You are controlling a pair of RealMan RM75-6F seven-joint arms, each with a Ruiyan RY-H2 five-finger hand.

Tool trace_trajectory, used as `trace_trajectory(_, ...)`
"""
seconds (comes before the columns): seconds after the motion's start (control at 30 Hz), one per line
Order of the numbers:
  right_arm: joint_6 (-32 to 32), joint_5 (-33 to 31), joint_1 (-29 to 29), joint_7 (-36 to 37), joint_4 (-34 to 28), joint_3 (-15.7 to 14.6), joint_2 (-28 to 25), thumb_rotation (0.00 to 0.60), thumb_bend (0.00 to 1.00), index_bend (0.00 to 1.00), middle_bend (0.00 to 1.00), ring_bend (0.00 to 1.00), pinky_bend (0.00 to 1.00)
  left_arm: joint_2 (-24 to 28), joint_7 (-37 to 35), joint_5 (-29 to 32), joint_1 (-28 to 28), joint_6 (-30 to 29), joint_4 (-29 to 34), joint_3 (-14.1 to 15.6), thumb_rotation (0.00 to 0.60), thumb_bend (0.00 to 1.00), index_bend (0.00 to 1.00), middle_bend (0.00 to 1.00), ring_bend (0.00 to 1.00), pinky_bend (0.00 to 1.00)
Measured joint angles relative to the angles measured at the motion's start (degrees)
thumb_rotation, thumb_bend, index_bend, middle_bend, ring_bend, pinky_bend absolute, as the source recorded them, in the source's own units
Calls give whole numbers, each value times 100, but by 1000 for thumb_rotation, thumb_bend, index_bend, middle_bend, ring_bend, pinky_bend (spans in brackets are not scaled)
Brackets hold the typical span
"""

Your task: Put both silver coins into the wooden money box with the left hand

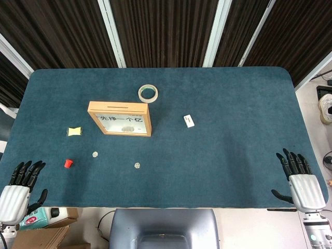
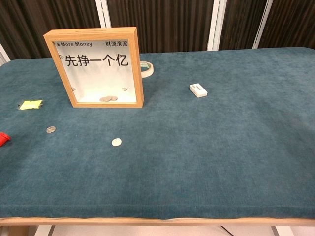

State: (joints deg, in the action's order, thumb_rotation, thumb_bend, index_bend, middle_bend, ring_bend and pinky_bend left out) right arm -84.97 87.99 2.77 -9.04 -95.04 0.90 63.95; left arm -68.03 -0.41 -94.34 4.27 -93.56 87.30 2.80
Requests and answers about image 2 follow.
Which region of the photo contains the beige masking tape roll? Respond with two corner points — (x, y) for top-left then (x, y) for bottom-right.
(140, 61), (155, 79)

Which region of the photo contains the small white plastic box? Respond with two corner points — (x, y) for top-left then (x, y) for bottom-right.
(189, 84), (208, 98)

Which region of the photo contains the teal table cloth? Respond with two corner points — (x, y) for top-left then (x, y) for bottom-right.
(0, 47), (315, 220)

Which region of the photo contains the dark slatted partition panel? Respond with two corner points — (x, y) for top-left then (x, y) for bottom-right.
(0, 0), (104, 61)
(258, 0), (315, 49)
(219, 0), (268, 51)
(107, 0), (214, 54)

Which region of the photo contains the wooden table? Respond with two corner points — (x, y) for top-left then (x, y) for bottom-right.
(0, 216), (315, 226)

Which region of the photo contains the yellow crumpled packet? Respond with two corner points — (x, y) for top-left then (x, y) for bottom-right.
(17, 99), (44, 111)

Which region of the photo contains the red plastic object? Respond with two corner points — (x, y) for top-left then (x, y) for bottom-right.
(0, 131), (12, 148)

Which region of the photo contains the wooden frame coin box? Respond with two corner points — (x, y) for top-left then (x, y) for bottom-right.
(43, 27), (145, 109)

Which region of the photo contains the white partition post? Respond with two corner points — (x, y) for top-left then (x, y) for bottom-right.
(252, 0), (274, 49)
(95, 0), (112, 28)
(206, 0), (227, 52)
(0, 43), (11, 67)

